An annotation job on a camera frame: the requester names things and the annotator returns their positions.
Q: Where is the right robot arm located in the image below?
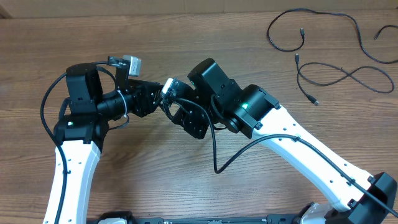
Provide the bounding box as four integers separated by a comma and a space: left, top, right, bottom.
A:
161, 58, 397, 223

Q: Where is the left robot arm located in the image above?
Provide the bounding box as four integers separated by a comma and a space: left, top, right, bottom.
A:
44, 62, 162, 223

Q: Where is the black USB cable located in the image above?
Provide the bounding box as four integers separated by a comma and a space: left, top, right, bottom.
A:
294, 53, 395, 106
266, 8, 398, 65
160, 99, 187, 123

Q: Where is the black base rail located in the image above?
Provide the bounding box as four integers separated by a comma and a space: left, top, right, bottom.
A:
88, 210, 307, 224

